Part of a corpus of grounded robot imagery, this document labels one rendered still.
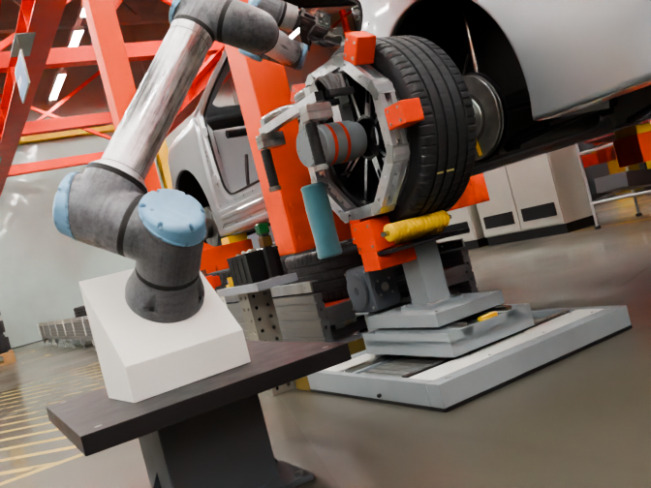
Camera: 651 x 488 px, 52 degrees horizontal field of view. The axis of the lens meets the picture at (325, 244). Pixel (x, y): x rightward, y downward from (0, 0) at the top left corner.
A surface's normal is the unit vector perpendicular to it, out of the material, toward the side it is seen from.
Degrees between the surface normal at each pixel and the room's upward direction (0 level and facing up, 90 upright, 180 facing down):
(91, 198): 71
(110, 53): 90
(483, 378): 90
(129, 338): 46
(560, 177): 90
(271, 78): 90
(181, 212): 50
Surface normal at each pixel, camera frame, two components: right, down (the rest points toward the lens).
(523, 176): -0.85, 0.22
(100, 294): 0.22, -0.77
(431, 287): 0.48, -0.12
